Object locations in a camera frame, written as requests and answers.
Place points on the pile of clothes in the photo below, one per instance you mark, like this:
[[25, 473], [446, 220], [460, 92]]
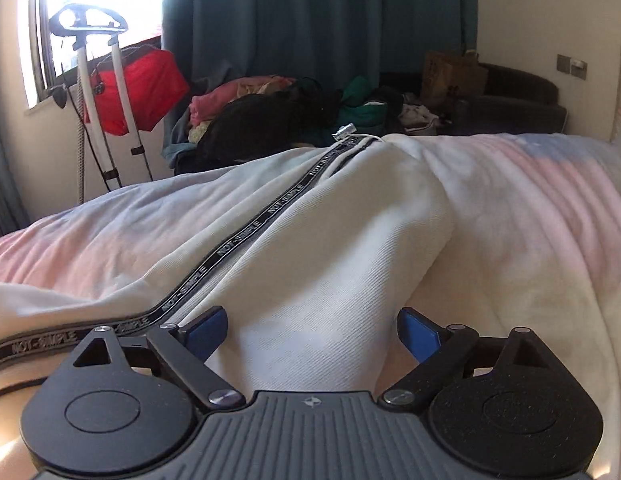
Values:
[[300, 115]]

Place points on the dark armchair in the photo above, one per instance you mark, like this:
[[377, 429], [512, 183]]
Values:
[[505, 102]]

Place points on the brown cardboard box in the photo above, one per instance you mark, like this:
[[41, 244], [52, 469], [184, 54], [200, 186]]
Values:
[[453, 79]]

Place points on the garment steamer stand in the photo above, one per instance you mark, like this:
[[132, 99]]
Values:
[[100, 95]]

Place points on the white pants with black stripe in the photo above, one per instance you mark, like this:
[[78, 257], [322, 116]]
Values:
[[310, 270]]

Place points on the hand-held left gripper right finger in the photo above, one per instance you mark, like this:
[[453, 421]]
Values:
[[416, 332]]

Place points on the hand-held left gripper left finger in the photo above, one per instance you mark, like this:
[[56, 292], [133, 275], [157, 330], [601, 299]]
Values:
[[206, 330]]

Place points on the teal curtain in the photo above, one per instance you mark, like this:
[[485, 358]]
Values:
[[315, 25]]

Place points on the red cloth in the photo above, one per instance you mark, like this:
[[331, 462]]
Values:
[[138, 91]]

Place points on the wall switch plate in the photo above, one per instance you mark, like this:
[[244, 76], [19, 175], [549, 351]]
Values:
[[571, 66]]

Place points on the window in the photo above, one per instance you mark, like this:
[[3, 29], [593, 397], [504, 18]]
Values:
[[98, 15]]

